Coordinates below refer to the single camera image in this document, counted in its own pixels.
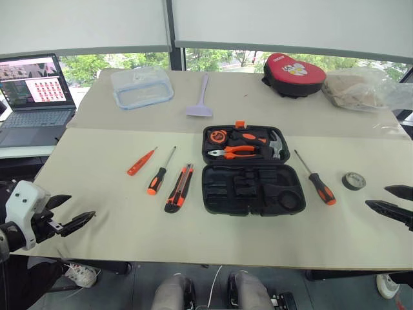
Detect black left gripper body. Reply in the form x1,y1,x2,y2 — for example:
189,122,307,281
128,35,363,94
31,207,65,244

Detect black keypad device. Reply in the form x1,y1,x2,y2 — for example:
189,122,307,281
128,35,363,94
270,291,298,310

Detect orange tape measure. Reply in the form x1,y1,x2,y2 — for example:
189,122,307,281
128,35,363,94
208,128,230,144

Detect black orange screwdriver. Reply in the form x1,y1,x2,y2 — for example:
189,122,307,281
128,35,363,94
293,149,337,207
146,145,177,196

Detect clear plastic food container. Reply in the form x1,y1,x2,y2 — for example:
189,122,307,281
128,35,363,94
110,65,176,112

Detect orange voltage tester pen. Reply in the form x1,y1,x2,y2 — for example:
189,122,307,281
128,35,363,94
126,146,159,177

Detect red heart-shaped bag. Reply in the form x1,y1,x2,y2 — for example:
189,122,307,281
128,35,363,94
261,52,328,99

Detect white side table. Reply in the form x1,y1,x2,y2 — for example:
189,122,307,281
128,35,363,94
0,144,56,160

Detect black tool case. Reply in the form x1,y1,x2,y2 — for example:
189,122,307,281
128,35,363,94
200,120,307,218

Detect thin white cable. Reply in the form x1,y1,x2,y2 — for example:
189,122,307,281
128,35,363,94
207,264,224,308

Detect claw hammer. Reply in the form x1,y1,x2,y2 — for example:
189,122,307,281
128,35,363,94
230,129,290,160

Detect black tape roll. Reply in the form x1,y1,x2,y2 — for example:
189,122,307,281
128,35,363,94
341,171,367,192

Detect white sneaker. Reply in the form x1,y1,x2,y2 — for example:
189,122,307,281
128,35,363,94
375,273,401,300
63,262,101,289

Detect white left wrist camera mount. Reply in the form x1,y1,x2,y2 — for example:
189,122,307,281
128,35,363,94
5,180,52,251

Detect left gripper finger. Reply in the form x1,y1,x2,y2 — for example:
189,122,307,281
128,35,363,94
48,194,73,212
59,211,97,238

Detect orange handled pliers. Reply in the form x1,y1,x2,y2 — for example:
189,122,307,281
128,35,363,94
207,145,261,160

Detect clear plastic bag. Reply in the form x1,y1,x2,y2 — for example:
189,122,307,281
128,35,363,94
321,67,413,114

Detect purple spatula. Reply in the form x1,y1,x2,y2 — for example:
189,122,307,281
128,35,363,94
185,72,214,118

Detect orange black utility knife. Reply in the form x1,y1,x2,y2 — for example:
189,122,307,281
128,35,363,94
163,163,196,214

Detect dark window pillar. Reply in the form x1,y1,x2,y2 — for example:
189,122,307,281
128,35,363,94
161,0,187,72

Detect white roller blind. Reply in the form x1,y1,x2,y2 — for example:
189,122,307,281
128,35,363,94
171,0,413,65
0,0,172,56

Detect beige table cover sheet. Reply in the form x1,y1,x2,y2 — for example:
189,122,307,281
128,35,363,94
12,127,413,272
66,68,412,141

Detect open laptop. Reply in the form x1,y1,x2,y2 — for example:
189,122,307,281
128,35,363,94
0,52,77,149

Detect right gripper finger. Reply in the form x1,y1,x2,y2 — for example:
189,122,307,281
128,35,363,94
383,184,413,202
365,200,413,232

